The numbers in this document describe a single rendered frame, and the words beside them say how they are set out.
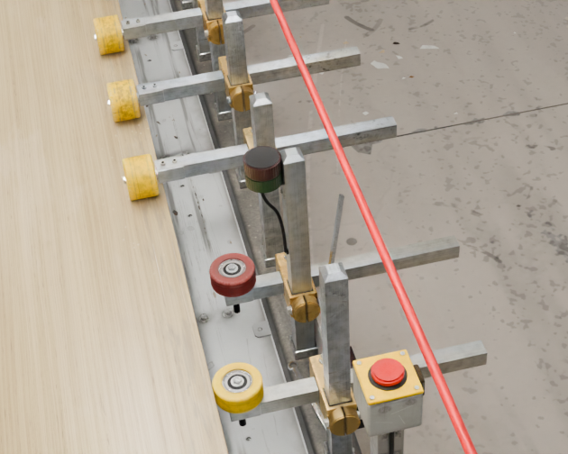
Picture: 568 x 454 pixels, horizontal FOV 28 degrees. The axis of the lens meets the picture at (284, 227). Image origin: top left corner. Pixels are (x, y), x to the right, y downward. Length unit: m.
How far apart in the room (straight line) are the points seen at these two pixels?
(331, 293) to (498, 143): 2.11
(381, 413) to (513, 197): 2.15
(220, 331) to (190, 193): 0.43
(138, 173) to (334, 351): 0.58
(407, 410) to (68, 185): 1.02
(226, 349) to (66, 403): 0.49
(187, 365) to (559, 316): 1.52
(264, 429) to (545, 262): 1.40
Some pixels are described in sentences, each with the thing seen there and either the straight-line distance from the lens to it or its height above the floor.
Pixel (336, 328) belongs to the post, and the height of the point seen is 1.05.
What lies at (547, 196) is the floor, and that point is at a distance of 3.50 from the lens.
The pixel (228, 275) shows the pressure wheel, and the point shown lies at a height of 0.91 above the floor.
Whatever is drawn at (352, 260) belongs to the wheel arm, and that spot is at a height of 0.86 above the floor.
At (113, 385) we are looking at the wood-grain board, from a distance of 1.84.
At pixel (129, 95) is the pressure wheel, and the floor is 0.97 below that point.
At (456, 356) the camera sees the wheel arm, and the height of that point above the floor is 0.86.
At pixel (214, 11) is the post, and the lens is 2.48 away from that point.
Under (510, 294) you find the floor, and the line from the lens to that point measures 3.19.
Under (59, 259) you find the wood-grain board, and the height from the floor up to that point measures 0.90.
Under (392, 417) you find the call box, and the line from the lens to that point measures 1.40.
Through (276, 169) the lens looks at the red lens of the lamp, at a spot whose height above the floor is 1.16.
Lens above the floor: 2.30
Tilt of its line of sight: 43 degrees down
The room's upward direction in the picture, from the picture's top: 4 degrees counter-clockwise
